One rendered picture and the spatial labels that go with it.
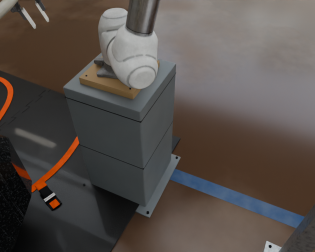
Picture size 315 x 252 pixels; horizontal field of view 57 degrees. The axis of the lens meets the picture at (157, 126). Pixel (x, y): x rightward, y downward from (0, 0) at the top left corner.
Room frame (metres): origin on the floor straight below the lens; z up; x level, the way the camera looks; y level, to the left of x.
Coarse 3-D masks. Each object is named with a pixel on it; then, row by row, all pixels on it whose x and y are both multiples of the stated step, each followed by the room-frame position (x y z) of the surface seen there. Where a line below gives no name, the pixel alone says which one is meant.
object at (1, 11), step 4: (4, 0) 0.84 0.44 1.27; (8, 0) 0.85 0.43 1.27; (12, 0) 0.86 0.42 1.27; (16, 0) 0.88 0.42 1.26; (0, 4) 0.82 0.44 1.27; (4, 4) 0.82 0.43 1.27; (8, 4) 0.83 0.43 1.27; (12, 4) 0.85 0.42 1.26; (0, 8) 0.80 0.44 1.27; (4, 8) 0.81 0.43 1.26; (8, 8) 0.83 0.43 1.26; (0, 12) 0.79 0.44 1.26; (4, 12) 0.81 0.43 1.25; (0, 16) 0.79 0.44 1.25
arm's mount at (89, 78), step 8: (96, 64) 1.17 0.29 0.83; (88, 72) 1.11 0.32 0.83; (80, 80) 1.07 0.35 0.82; (88, 80) 1.05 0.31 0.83; (96, 80) 1.05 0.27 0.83; (104, 80) 1.05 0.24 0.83; (112, 80) 1.05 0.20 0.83; (104, 88) 1.02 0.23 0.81; (112, 88) 1.00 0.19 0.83; (120, 88) 0.99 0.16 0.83; (128, 88) 0.99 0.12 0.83; (128, 96) 0.97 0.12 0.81
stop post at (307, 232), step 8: (312, 208) 0.58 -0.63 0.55; (312, 216) 0.54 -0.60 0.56; (304, 224) 0.55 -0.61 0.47; (312, 224) 0.52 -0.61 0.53; (296, 232) 0.56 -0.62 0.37; (304, 232) 0.52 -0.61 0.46; (312, 232) 0.51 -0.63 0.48; (288, 240) 0.58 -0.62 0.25; (296, 240) 0.52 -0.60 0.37; (304, 240) 0.51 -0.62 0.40; (312, 240) 0.50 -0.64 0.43; (264, 248) 0.63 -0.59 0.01; (272, 248) 0.63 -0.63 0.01; (280, 248) 0.59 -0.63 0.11; (288, 248) 0.53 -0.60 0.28; (296, 248) 0.51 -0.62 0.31; (304, 248) 0.50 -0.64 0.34; (312, 248) 0.49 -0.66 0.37
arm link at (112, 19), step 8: (112, 8) 1.18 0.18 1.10; (120, 8) 1.17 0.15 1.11; (104, 16) 1.11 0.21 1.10; (112, 16) 1.10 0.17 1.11; (120, 16) 1.10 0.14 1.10; (104, 24) 1.08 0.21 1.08; (112, 24) 1.07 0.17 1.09; (120, 24) 1.07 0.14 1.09; (104, 32) 1.07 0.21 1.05; (112, 32) 1.06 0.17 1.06; (104, 40) 1.05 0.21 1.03; (104, 48) 1.04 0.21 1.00; (104, 56) 1.09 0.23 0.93
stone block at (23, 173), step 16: (0, 144) 0.84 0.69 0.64; (0, 160) 0.77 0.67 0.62; (16, 160) 0.85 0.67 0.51; (0, 176) 0.73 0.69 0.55; (16, 176) 0.78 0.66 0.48; (0, 192) 0.70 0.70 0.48; (16, 192) 0.75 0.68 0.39; (0, 208) 0.66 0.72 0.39; (16, 208) 0.71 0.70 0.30; (0, 224) 0.63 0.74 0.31; (16, 224) 0.68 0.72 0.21; (0, 240) 0.59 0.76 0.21
